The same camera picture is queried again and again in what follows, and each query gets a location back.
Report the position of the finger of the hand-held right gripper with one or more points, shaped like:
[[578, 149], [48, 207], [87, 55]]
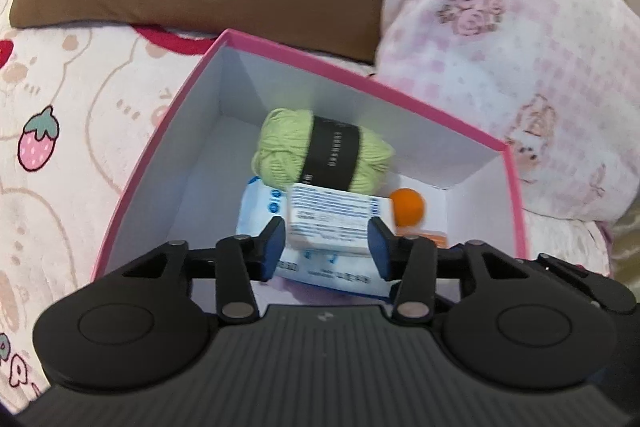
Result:
[[590, 288]]

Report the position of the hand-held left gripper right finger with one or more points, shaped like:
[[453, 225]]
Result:
[[380, 252]]

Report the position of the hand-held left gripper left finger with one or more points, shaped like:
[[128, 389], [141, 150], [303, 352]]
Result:
[[275, 247]]

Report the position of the blue wet wipes packet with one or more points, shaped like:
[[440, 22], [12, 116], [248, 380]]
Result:
[[257, 207]]

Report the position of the clear case with orange label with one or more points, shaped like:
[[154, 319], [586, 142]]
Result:
[[425, 237]]

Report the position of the orange pompom ball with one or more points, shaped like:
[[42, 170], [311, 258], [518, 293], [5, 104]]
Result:
[[407, 207]]

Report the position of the white and blue carton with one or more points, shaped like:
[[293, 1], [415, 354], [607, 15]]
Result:
[[330, 219]]

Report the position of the pink cardboard box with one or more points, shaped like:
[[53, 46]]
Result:
[[210, 187]]

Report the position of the green yarn ball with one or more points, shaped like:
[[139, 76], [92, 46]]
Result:
[[280, 147]]

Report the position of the gold satin pillow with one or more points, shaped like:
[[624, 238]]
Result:
[[627, 237]]

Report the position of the printed blanket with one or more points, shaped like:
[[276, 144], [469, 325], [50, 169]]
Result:
[[75, 107]]

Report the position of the pink checked pillow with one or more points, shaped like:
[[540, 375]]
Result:
[[500, 32]]

